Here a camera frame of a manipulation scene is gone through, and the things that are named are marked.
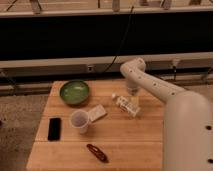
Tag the white plastic cup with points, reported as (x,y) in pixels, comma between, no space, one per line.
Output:
(80,120)

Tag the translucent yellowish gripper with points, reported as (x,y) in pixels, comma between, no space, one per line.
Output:
(134,99)

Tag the green bowl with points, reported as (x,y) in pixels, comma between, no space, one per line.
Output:
(74,92)

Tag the white rectangular box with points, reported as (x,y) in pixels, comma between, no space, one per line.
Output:
(96,113)

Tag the black smartphone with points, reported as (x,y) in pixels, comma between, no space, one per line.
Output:
(54,129)

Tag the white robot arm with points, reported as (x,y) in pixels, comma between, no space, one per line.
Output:
(187,124)

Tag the clear plastic bottle white label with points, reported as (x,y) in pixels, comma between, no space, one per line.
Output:
(126,105)

